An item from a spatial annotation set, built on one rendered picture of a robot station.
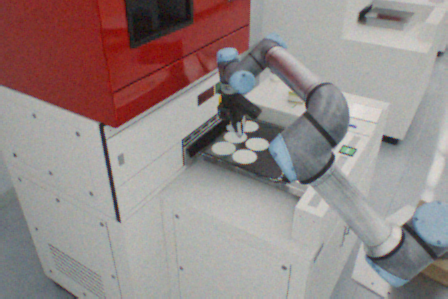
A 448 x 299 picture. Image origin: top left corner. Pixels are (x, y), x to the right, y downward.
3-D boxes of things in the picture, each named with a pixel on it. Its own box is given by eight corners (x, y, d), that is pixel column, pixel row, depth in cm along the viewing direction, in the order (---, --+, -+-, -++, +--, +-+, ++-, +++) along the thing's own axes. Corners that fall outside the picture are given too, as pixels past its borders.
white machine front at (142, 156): (116, 221, 142) (98, 124, 121) (234, 123, 201) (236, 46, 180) (123, 224, 141) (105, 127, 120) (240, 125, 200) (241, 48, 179)
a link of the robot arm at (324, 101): (361, 96, 91) (266, 22, 128) (324, 128, 93) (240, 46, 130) (377, 122, 99) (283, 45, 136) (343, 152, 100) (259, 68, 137)
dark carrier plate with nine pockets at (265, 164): (201, 152, 166) (201, 151, 166) (242, 117, 191) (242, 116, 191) (275, 179, 150) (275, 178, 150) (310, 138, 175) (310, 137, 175)
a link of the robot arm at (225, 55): (220, 58, 131) (212, 49, 138) (224, 87, 138) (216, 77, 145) (242, 52, 133) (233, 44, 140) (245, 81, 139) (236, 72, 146)
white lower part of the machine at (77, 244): (47, 285, 216) (3, 162, 173) (148, 199, 275) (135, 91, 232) (145, 355, 184) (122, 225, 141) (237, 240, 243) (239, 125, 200)
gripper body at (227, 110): (228, 109, 157) (225, 82, 150) (248, 114, 153) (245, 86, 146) (218, 119, 152) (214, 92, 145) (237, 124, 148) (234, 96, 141)
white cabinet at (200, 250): (172, 320, 198) (158, 194, 156) (262, 207, 268) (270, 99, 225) (291, 395, 169) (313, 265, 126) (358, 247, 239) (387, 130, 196)
